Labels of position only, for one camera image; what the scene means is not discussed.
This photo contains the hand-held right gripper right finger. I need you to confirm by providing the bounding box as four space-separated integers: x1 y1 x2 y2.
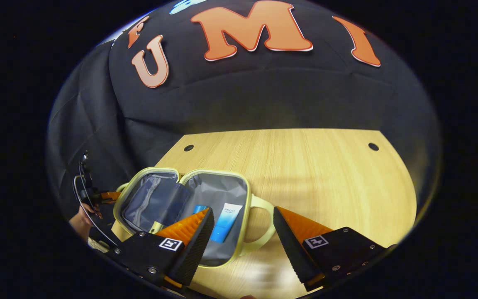
272 206 390 292

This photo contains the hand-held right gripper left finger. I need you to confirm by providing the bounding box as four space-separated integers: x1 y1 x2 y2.
105 206 216 290

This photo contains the blue and white tube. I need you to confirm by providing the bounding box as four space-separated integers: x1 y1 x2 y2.
210 203 244 244

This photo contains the pale yellow suitcase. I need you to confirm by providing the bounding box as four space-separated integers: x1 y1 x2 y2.
112 167 276 269

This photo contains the black backdrop cloth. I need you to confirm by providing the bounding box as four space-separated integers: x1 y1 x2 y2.
108 0 443 200
47 42 140 208

